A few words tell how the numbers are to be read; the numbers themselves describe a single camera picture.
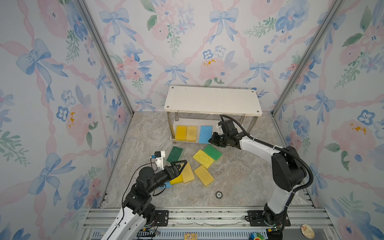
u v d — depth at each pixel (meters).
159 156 0.68
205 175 0.90
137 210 0.53
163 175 0.64
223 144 0.79
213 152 0.97
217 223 0.73
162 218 0.74
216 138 0.82
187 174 0.88
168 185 0.84
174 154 0.95
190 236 0.69
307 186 0.47
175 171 0.62
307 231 0.70
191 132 0.98
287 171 0.48
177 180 0.83
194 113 0.75
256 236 0.69
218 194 0.82
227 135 0.76
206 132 0.95
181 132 0.98
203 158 0.95
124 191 0.59
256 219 0.73
